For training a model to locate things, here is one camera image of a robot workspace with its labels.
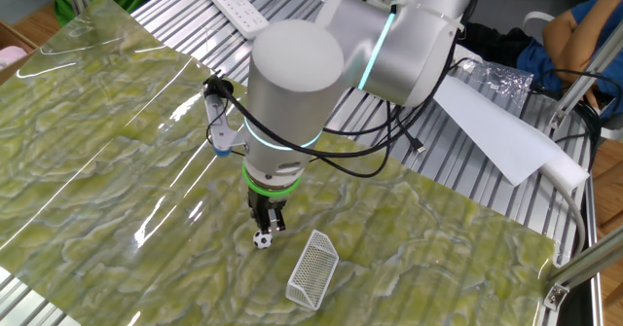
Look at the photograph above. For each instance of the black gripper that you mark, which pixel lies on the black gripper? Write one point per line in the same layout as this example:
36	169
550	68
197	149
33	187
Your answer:
267	199

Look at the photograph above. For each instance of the black and white soccer ball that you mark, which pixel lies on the black and white soccer ball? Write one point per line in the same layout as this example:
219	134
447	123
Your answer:
262	240

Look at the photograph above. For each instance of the bystander left forearm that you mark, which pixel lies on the bystander left forearm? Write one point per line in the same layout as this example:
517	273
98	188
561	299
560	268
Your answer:
560	39

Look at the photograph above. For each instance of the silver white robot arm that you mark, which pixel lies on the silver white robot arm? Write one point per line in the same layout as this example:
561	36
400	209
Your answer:
292	97

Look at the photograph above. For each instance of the white mesh miniature goal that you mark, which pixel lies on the white mesh miniature goal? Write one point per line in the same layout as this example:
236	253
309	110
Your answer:
311	267

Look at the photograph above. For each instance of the green marble pattern mat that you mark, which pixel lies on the green marble pattern mat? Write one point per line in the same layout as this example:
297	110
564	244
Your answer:
97	146

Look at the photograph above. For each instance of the white power strip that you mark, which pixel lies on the white power strip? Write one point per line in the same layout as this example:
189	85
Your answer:
236	7

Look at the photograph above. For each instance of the white paper sheet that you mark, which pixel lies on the white paper sheet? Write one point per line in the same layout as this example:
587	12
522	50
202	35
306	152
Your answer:
487	126

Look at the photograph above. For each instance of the clear plastic bag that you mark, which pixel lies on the clear plastic bag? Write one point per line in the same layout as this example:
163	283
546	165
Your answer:
501	80

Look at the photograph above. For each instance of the white foam block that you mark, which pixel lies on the white foam block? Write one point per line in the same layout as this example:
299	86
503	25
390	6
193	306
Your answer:
569	170

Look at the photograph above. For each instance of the pink soft item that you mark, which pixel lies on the pink soft item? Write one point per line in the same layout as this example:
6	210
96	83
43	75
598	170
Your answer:
10	56

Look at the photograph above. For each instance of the person in blue shirt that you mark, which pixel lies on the person in blue shirt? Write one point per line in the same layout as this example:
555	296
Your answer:
535	58

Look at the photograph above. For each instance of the brown cardboard box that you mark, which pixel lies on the brown cardboard box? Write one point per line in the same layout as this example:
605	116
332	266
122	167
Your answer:
14	36

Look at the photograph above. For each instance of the white curved tube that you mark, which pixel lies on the white curved tube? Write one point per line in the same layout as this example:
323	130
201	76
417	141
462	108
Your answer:
535	17

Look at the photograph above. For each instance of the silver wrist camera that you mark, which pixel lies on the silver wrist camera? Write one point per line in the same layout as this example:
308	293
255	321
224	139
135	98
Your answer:
219	126

